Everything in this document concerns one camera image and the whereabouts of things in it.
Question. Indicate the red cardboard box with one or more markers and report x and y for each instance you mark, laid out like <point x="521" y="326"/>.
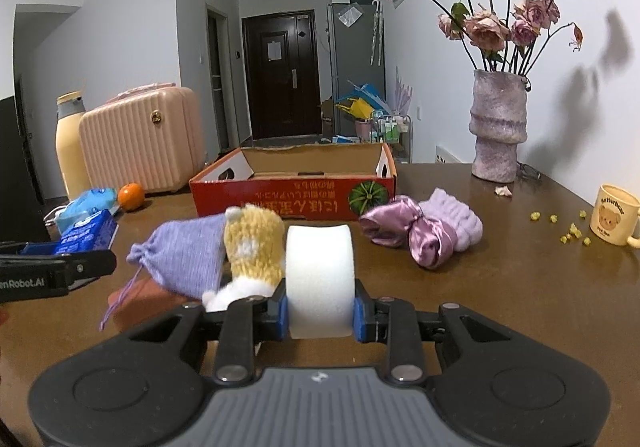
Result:
<point x="280" y="194"/>

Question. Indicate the purple textured vase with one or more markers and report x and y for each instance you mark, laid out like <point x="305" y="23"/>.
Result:
<point x="497" y="127"/>

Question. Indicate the purple flower wall decoration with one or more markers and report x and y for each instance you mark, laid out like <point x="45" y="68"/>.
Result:
<point x="404" y="94"/>

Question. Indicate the open cardboard carton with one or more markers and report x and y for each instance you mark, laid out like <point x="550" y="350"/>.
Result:
<point x="327" y="119"/>

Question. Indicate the yellow knitted plush toy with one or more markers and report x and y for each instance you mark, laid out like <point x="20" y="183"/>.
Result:
<point x="252" y="247"/>

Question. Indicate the dried pink roses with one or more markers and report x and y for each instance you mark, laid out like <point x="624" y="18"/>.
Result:
<point x="487" y="29"/>

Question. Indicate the cream bear mug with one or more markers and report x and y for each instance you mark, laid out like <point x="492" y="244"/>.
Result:
<point x="610" y="217"/>

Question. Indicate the plastic sleeve on refrigerator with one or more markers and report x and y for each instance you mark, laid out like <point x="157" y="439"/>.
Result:
<point x="349" y="15"/>

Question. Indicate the blue tissue box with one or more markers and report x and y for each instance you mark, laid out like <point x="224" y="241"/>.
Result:
<point x="90" y="232"/>

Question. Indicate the yellow thermos bottle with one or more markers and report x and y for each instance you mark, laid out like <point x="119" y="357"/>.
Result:
<point x="70" y="152"/>

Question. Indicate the pink bucket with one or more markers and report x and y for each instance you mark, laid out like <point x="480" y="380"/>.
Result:
<point x="363" y="131"/>

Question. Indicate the orange tangerine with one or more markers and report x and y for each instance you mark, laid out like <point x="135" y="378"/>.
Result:
<point x="131" y="197"/>

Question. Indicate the black eyeglasses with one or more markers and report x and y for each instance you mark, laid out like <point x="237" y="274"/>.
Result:
<point x="530" y="172"/>

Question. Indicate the fallen pink petal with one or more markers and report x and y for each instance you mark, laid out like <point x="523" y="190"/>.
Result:
<point x="503" y="190"/>

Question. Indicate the pink ribbed suitcase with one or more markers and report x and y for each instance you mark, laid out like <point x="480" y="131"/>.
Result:
<point x="145" y="142"/>

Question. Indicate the blue round toy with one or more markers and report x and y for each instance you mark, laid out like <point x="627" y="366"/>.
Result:
<point x="87" y="204"/>

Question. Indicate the dark brown door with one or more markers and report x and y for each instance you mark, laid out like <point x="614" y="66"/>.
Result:
<point x="282" y="77"/>

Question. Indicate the clear folded umbrella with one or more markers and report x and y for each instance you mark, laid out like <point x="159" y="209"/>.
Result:
<point x="376" y="34"/>

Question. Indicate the scattered yellow flower bits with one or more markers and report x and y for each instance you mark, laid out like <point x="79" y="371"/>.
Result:
<point x="572" y="229"/>

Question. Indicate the blue and yellow bags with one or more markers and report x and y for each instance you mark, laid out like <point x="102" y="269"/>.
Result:
<point x="362" y="102"/>

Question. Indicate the grey refrigerator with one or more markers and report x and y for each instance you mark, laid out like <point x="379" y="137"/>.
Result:
<point x="352" y="57"/>

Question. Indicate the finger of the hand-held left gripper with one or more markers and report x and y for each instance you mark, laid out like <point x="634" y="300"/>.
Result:
<point x="92" y="268"/>
<point x="40" y="250"/>

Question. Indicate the white board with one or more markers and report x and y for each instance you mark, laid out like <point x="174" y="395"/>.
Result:
<point x="452" y="156"/>

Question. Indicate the metal rolling cart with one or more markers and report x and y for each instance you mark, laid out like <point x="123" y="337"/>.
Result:
<point x="392" y="132"/>

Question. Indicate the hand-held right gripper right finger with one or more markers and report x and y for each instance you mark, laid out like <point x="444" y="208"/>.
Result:
<point x="359" y="322"/>

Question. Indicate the brick red cloth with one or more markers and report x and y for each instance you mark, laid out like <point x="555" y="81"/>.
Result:
<point x="145" y="304"/>

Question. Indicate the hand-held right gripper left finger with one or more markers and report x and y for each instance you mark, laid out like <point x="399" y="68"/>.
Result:
<point x="282" y="317"/>

